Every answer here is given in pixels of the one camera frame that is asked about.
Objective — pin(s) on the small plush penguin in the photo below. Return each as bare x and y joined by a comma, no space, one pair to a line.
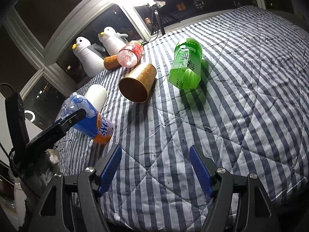
112,41

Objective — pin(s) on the pink red bottle cup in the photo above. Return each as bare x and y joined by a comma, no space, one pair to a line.
130,55

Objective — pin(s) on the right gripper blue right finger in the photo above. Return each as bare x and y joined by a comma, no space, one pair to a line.
204,168

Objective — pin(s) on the blue orange plastic bottle cup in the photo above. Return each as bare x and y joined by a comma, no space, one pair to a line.
95,125

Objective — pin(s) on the copper brown cup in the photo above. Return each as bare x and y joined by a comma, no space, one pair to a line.
137,84
111,63

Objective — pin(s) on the large plush penguin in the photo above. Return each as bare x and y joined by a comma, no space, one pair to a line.
90,55

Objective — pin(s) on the far copper brown cup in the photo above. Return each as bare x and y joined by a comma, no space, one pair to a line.
111,63

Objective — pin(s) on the blue white striped quilt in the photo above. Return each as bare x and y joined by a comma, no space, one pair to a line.
249,113

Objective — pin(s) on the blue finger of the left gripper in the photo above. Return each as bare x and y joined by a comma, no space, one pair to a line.
47,138

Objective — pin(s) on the near copper brown cup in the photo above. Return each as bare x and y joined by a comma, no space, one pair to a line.
137,84

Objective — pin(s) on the green plastic bottle cup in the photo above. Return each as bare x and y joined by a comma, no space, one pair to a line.
185,72

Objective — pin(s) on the black ring light tripod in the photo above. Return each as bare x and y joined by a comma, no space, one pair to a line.
157,23

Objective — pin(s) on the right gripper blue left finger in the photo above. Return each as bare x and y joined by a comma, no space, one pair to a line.
108,168

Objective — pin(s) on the cream white plastic cup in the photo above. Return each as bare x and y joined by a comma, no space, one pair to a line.
96,95

